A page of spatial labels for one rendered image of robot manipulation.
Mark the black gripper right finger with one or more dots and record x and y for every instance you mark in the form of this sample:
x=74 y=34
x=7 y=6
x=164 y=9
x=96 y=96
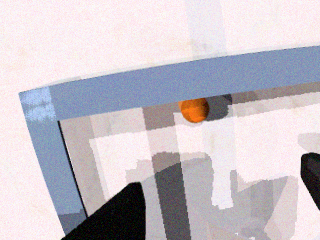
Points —
x=310 y=174

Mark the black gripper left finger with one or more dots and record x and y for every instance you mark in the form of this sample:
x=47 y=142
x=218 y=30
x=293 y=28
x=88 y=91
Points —
x=121 y=218

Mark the clear low l-shaped wall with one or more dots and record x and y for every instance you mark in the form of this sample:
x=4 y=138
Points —
x=80 y=139

